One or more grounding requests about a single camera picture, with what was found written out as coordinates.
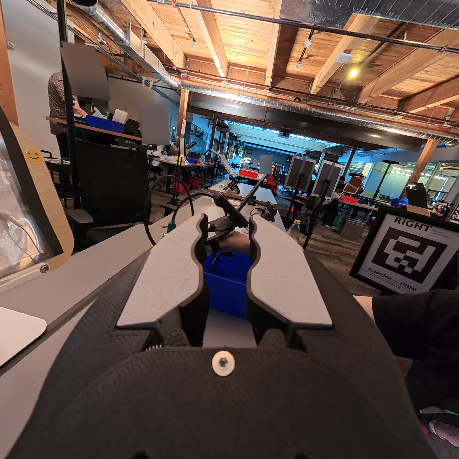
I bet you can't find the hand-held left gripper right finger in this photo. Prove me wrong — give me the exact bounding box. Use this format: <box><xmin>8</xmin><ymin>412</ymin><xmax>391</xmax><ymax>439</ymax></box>
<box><xmin>246</xmin><ymin>214</ymin><xmax>333</xmax><ymax>346</ymax></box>

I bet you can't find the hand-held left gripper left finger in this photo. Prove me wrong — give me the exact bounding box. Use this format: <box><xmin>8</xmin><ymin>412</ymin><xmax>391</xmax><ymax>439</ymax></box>
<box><xmin>116</xmin><ymin>214</ymin><xmax>211</xmax><ymax>346</ymax></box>

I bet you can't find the blue plastic bin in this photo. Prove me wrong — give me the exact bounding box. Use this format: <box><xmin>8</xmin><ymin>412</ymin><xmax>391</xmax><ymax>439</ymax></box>
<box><xmin>202</xmin><ymin>251</ymin><xmax>254</xmax><ymax>319</ymax></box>

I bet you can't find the silver hdmi splitter box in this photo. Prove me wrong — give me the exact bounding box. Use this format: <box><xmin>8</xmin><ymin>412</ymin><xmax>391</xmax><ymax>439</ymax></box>
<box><xmin>207</xmin><ymin>216</ymin><xmax>251</xmax><ymax>256</ymax></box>

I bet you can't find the person's right forearm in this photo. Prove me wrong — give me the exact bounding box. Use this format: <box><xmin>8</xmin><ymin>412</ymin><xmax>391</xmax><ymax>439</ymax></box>
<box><xmin>353</xmin><ymin>295</ymin><xmax>376</xmax><ymax>325</ymax></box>

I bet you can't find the grey floor bin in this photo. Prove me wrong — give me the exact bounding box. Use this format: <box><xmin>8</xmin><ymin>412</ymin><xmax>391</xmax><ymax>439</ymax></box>
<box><xmin>339</xmin><ymin>218</ymin><xmax>367</xmax><ymax>239</ymax></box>

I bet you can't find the black floor lamp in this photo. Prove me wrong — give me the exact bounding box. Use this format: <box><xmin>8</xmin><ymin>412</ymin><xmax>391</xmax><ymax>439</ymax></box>
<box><xmin>373</xmin><ymin>159</ymin><xmax>401</xmax><ymax>201</ymax></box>

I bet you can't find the person's black printed shirt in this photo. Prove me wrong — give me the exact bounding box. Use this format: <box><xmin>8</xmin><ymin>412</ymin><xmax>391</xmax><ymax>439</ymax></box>
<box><xmin>372</xmin><ymin>287</ymin><xmax>459</xmax><ymax>459</ymax></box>

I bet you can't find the grey panel on stand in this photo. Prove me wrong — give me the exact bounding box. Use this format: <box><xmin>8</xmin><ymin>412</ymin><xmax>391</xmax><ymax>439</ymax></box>
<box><xmin>283</xmin><ymin>155</ymin><xmax>318</xmax><ymax>193</ymax></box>
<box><xmin>311</xmin><ymin>159</ymin><xmax>344</xmax><ymax>198</ymax></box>

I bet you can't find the black office chair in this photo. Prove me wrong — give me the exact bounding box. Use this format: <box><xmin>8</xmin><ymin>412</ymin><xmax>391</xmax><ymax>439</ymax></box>
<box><xmin>66</xmin><ymin>139</ymin><xmax>155</xmax><ymax>251</ymax></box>

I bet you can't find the wooden instruction board on stand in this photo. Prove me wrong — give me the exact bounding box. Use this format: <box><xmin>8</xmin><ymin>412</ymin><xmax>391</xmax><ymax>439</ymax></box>
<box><xmin>0</xmin><ymin>108</ymin><xmax>75</xmax><ymax>367</ymax></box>

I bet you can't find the blue storage tray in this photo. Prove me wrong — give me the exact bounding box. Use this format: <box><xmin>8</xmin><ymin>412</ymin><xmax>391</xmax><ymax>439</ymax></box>
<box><xmin>85</xmin><ymin>115</ymin><xmax>125</xmax><ymax>134</ymax></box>

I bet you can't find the black vertical pole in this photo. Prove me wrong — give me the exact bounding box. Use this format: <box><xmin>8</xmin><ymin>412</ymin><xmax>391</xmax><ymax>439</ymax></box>
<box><xmin>57</xmin><ymin>0</ymin><xmax>82</xmax><ymax>210</ymax></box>

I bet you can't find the silver spiral ceiling duct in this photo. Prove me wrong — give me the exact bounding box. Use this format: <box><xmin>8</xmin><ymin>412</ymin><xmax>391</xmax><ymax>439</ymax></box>
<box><xmin>169</xmin><ymin>76</ymin><xmax>459</xmax><ymax>146</ymax></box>

